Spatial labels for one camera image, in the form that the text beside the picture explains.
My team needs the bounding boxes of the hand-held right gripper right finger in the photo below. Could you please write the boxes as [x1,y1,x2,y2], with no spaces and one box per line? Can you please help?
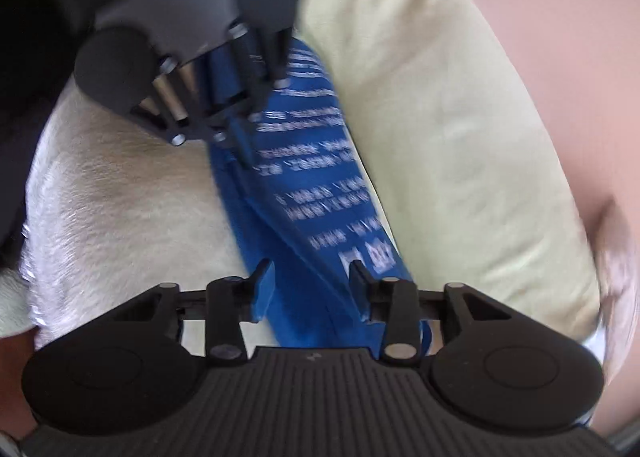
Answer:
[350,261,516,363]

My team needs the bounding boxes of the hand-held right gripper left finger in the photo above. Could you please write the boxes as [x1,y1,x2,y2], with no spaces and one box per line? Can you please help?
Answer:
[112,259,276,365]

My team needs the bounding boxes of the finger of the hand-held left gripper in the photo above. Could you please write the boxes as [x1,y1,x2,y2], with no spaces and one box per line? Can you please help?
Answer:
[131,57,252,174]
[228,23,292,111]

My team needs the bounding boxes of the blue printed shopping bag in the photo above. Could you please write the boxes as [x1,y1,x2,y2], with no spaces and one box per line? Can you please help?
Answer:
[205,34,433,358]

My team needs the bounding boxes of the cream sofa seat cushion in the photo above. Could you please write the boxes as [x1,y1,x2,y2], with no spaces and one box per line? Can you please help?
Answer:
[0,72,281,353]

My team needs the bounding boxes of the pale green sofa back cushion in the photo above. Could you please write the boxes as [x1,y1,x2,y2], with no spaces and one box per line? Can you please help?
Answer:
[265,0,601,344]

